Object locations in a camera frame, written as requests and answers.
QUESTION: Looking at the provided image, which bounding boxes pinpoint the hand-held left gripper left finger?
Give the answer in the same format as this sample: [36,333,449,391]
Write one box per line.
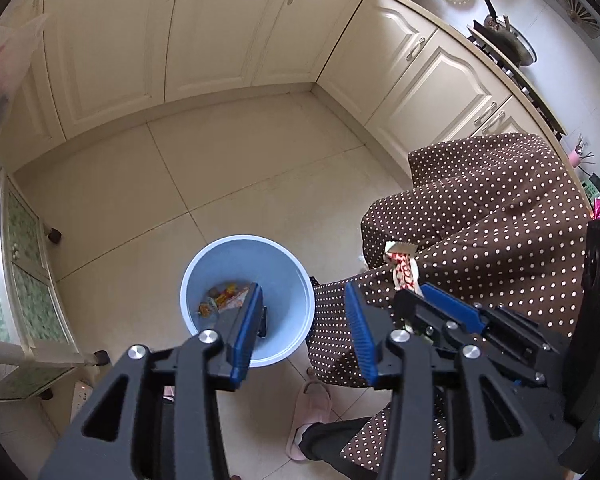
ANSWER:
[39,284,267,480]

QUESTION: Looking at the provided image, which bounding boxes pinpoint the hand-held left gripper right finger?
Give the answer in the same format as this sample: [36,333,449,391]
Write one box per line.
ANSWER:
[344,282,536,480]

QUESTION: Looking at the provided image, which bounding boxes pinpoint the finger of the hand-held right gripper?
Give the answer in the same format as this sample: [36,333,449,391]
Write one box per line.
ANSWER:
[394,287,551,391]
[421,283,573,361]

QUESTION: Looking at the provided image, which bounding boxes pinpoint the yellow orange wrapper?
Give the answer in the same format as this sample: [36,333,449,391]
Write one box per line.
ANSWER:
[211,284,251,311]

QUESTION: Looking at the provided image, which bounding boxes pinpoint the blue plastic trash bin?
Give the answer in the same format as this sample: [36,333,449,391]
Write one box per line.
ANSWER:
[180,235,316,366]

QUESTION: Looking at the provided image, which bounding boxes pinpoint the red white snack wrapper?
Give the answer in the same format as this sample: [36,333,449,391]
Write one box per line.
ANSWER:
[384,241,425,297]

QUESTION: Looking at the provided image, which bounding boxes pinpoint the green electric cooker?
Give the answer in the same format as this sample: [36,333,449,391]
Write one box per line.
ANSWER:
[582,172,600,204]

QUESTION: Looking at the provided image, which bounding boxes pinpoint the brown polka dot tablecloth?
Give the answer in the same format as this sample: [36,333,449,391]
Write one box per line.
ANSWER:
[305,132,596,480]

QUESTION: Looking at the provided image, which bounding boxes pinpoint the person's black trouser leg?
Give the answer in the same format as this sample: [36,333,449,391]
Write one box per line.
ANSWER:
[299,420,382,480]

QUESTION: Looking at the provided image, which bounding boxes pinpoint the black glass hob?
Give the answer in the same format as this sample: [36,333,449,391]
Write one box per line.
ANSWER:
[505,67,566,136]

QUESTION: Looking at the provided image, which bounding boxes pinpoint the white power strip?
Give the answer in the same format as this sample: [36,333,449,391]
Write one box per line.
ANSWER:
[71,379,104,419]

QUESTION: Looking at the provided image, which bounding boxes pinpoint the white wheeled cart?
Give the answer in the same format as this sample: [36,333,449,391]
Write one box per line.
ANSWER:
[0,167,112,404]

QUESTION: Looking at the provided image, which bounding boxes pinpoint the wok with lid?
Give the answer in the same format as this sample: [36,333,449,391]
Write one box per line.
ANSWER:
[472,0,539,69]

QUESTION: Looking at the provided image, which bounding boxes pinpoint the cream lower kitchen cabinets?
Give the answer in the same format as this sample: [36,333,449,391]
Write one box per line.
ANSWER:
[0,0,569,171]

